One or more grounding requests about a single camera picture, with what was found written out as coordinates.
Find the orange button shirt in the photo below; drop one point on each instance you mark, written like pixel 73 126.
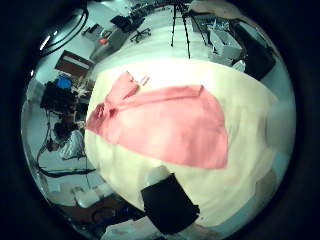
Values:
pixel 166 126

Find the black office chair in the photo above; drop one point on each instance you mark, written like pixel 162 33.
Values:
pixel 140 34

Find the dark side table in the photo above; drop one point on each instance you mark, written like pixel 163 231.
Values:
pixel 256 60

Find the white storage bin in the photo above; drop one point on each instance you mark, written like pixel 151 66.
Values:
pixel 226 45

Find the black camera tripod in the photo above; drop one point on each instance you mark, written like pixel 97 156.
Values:
pixel 173 30

